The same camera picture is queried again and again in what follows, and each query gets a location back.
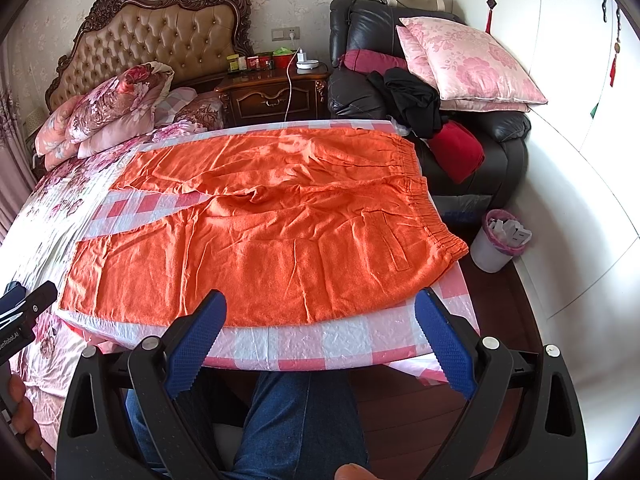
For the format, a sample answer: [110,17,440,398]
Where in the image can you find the person's blue jeans legs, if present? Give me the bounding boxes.
[126,370,369,479]

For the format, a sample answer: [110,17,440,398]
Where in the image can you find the orange pants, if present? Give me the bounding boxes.
[60,128,468,327]

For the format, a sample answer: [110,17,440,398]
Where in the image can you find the tufted wooden headboard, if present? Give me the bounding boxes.
[44,0,253,110]

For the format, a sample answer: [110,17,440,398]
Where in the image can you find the white trash bin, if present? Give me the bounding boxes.
[470,209,533,273]

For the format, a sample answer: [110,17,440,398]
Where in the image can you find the red garment on chair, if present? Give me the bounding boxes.
[426,120,485,184]

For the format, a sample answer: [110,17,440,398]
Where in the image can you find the dark wooden nightstand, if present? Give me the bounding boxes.
[216,63,330,127]

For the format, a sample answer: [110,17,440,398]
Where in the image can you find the wall power socket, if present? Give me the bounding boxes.
[271,26,300,41]

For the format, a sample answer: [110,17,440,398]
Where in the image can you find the black leather armchair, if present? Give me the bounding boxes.
[328,0,530,222]

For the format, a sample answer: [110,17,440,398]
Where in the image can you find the folded floral quilt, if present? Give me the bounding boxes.
[35,62,175,171]

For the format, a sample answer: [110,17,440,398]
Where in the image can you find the magenta cushion on chair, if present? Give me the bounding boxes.
[340,49,407,75]

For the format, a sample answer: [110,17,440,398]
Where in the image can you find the pink curtain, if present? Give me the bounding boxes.
[0,44,36,240]

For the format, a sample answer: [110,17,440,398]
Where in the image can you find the right hand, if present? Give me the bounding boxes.
[334,464,380,480]

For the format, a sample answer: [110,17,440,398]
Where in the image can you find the pink checkered table cloth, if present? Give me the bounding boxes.
[56,119,478,382]

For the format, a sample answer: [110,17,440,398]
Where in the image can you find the white charging cable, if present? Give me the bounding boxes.
[282,48,307,124]

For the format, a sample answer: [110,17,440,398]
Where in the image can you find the black garment on chair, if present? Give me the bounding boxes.
[367,68,446,140]

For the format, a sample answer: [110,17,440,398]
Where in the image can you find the red cup on nightstand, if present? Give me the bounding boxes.
[272,52,296,70]

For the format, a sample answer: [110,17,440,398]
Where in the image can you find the white wardrobe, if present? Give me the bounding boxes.
[454,0,639,471]

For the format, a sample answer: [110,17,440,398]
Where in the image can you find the pink floral pillow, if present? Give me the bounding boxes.
[396,16,547,113]

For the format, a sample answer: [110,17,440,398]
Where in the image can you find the floral bed sheet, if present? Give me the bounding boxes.
[1,120,201,445]

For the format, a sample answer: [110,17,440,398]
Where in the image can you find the left hand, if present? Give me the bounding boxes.
[8,374,43,451]

